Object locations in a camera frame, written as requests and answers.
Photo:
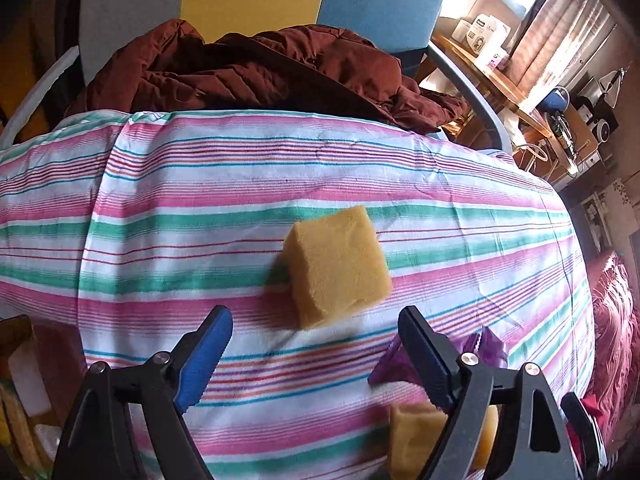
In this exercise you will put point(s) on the gold tin box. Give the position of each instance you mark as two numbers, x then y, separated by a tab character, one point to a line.
65	365

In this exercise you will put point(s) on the striped tablecloth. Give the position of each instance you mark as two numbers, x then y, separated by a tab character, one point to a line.
250	175

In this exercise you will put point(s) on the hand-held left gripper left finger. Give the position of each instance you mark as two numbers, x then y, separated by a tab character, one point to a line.
205	360

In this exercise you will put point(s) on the purple snack packet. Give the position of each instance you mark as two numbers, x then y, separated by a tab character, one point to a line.
395	367

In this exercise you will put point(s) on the red blanket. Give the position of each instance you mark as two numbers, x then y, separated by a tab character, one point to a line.
617	340

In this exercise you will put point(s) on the yellow sponge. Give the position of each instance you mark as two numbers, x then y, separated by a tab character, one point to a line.
335	265
412	440

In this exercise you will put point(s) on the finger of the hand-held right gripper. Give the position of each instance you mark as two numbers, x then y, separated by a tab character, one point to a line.
585	430

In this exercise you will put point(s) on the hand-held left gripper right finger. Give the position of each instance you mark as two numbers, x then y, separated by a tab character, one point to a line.
425	360

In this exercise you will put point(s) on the black speaker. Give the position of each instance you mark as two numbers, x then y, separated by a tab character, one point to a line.
597	120

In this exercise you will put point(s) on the maroon jacket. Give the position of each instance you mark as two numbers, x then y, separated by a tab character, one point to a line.
260	70

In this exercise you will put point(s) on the patterned curtain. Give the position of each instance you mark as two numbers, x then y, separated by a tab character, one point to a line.
560	35

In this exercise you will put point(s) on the wooden desk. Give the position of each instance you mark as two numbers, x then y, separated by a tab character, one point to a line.
485	80

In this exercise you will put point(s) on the white appliance boxes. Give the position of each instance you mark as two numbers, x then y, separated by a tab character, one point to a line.
482	35

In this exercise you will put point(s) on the white foam block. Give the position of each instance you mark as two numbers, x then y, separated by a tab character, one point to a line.
27	380

